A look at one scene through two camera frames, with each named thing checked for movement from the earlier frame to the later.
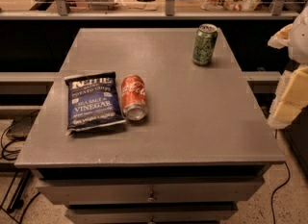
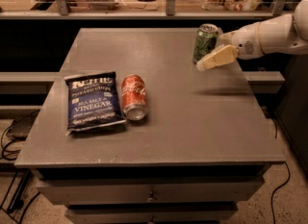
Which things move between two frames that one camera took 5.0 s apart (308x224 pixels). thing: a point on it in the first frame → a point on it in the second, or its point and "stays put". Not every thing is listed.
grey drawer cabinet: [201, 150] stays put
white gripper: [300, 38] → [246, 41]
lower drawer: [151, 213] stays put
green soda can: [205, 44] stays put
